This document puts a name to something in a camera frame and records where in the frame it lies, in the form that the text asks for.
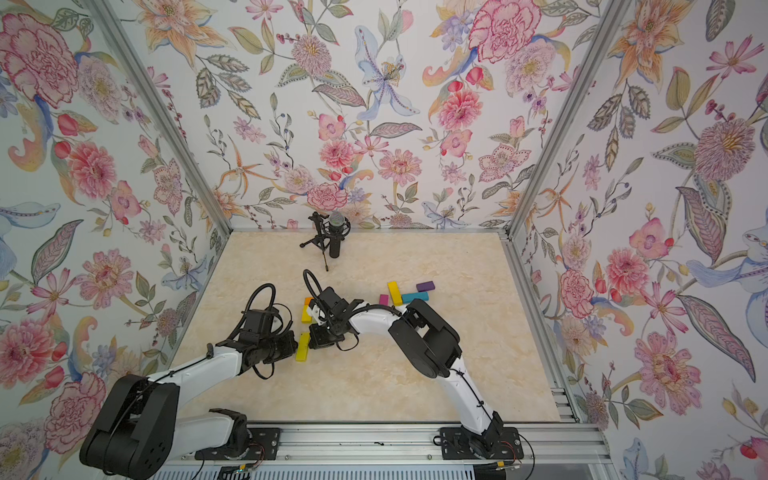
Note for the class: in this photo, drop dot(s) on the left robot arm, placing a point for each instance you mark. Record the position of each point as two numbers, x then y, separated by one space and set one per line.
138 428

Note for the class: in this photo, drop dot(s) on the yellow short block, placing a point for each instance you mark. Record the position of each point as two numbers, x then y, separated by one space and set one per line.
306 317

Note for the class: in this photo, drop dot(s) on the black mesh microphone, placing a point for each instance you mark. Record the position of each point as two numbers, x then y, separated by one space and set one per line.
337 230

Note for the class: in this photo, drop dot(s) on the yellow long block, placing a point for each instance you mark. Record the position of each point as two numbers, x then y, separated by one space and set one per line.
303 347

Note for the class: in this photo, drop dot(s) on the black microphone tripod stand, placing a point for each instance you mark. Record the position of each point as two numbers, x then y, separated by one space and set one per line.
320 239

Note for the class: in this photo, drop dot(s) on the purple block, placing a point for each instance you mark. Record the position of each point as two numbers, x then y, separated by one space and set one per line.
425 286

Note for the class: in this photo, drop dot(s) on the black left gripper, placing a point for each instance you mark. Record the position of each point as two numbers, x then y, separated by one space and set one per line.
290 344

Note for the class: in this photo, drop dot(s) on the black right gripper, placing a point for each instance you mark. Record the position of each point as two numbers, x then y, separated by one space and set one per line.
320 340

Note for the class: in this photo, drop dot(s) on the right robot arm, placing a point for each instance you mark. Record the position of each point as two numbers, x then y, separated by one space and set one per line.
429 344

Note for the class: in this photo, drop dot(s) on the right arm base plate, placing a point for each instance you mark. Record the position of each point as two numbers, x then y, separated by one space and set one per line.
458 443

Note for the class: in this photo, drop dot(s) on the aluminium front rail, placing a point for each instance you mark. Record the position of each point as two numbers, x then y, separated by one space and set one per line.
379 443

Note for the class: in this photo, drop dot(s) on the teal block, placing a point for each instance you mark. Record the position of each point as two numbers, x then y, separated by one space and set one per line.
410 297

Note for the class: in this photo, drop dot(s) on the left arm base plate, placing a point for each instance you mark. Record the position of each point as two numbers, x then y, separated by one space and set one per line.
258 444

